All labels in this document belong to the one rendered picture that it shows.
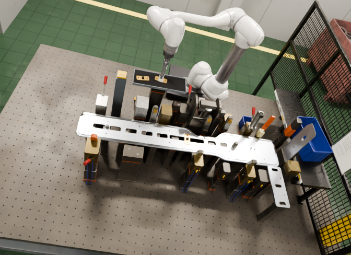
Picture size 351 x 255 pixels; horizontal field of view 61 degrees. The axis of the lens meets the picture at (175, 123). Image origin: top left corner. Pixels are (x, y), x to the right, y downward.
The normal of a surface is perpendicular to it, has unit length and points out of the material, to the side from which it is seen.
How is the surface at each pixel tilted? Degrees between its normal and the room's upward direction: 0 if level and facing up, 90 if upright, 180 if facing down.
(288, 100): 0
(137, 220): 0
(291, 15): 90
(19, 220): 0
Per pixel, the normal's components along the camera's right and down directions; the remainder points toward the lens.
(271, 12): -0.07, 0.78
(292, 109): 0.25, -0.59
